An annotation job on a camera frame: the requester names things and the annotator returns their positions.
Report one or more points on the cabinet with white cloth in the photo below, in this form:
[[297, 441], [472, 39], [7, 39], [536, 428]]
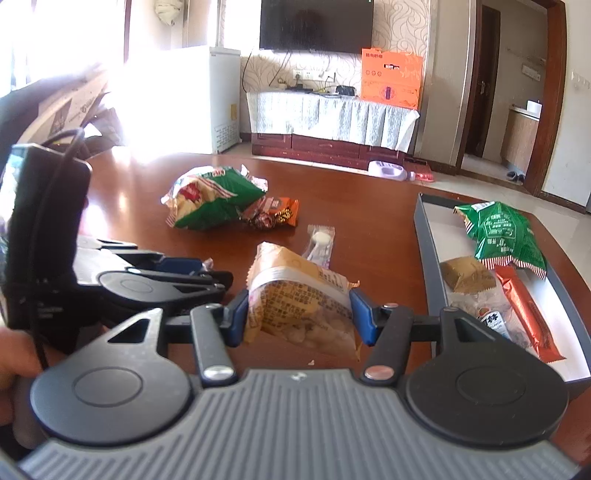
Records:
[[332, 117]]

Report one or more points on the tan peanut packet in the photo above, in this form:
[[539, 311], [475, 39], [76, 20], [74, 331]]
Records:
[[295, 300]]

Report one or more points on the dark chair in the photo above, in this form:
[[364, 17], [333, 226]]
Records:
[[106, 129]]

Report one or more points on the black wall television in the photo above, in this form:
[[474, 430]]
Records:
[[316, 23]]

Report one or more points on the pair of slippers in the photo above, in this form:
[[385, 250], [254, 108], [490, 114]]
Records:
[[515, 177]]

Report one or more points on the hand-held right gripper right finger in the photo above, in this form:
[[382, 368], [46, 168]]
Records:
[[362, 318]]

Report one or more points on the white purple bottle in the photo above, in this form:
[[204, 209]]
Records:
[[390, 170]]

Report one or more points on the white wall switch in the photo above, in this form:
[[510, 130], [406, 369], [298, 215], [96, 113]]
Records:
[[581, 79]]

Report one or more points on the white chest freezer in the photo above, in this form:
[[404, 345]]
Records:
[[203, 101]]

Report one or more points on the small black device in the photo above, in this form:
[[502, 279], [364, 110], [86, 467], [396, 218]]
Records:
[[345, 90]]

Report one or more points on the orange gift box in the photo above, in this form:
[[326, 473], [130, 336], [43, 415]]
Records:
[[392, 78]]

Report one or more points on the clear candy spoon packet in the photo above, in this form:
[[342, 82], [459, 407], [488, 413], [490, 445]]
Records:
[[319, 242]]

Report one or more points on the wooden kitchen cabinet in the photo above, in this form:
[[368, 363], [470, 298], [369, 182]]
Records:
[[519, 138]]

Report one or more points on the flattened cardboard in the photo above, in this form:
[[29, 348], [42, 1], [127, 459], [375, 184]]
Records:
[[64, 106]]

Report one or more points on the white wall sockets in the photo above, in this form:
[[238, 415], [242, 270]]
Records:
[[314, 75]]

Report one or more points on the person's left hand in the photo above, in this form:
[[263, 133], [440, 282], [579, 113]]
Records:
[[16, 357]]

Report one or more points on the white pot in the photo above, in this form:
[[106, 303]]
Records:
[[533, 107]]

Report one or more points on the knotted cream curtain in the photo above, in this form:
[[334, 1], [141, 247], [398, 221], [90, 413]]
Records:
[[166, 11]]

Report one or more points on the orange candy packet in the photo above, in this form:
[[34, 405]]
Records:
[[281, 212]]

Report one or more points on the green snack bag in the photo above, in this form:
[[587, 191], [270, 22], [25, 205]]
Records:
[[503, 235]]

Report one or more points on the grey cardboard box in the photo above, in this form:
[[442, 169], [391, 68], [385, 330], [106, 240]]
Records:
[[427, 258]]

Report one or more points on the green cracker bag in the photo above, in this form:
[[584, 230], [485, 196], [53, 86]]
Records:
[[217, 198]]

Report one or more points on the dark wooden door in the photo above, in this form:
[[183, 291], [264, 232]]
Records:
[[482, 78]]

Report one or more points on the small brown packet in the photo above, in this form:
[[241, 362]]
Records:
[[468, 274]]

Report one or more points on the dark wooden television cabinet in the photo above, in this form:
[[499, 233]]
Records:
[[323, 150]]

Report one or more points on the orange-red bar packet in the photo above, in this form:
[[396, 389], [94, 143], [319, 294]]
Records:
[[528, 314]]

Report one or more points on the red floor item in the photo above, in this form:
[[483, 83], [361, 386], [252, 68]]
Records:
[[424, 175]]

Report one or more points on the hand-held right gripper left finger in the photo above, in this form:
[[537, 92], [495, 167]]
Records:
[[238, 318]]

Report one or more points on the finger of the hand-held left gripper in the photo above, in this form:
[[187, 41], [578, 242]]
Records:
[[161, 286], [180, 265]]

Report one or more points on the clear seed packet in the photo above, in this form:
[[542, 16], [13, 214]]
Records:
[[489, 314]]

